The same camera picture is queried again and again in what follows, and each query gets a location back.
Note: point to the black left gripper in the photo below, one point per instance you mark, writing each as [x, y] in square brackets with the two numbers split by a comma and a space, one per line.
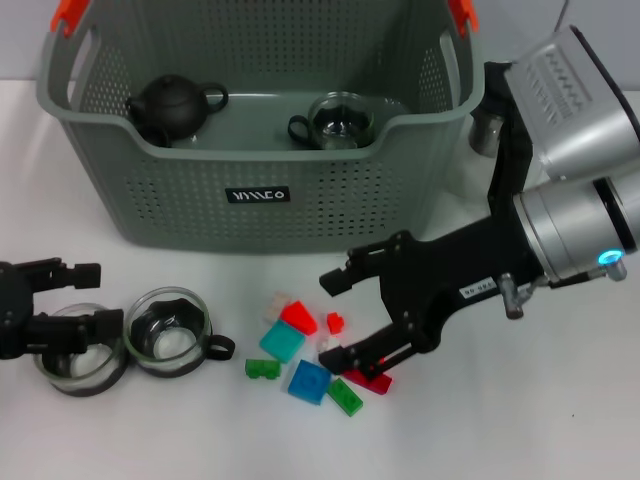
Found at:
[15, 310]

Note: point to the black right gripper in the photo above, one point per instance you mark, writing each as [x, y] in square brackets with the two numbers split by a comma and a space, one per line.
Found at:
[435, 280]

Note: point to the glass jar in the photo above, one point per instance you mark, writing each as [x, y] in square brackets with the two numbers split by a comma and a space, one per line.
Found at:
[340, 112]

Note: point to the tiny red stud block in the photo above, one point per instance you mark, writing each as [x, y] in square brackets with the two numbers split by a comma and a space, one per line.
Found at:
[335, 324]

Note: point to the white small block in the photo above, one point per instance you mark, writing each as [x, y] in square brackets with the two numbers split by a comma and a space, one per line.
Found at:
[326, 344]

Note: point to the orange red sloped block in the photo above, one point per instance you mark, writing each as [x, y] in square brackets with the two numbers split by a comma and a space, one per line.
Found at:
[299, 317]

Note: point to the dark red long block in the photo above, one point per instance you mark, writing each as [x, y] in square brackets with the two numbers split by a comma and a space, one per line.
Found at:
[377, 386]

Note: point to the glass teacup with black holder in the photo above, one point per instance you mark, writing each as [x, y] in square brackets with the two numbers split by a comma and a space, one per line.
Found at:
[75, 375]

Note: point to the teal square block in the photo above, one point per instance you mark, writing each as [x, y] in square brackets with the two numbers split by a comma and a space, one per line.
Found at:
[281, 341]

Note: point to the green rectangular block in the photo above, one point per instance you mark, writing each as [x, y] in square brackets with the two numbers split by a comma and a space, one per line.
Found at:
[345, 397]

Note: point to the translucent white pink block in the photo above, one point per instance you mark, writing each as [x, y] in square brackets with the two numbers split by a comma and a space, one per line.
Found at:
[275, 302]

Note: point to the blue square block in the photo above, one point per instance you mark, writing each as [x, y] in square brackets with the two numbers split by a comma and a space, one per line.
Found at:
[310, 382]

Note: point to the green car shaped block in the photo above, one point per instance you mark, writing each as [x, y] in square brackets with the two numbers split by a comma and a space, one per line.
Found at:
[260, 370]

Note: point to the grey perforated plastic storage basket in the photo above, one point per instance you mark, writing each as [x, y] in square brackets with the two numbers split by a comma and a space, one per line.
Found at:
[260, 220]

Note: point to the black ceramic teapot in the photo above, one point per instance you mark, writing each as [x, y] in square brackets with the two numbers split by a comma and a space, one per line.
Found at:
[170, 107]

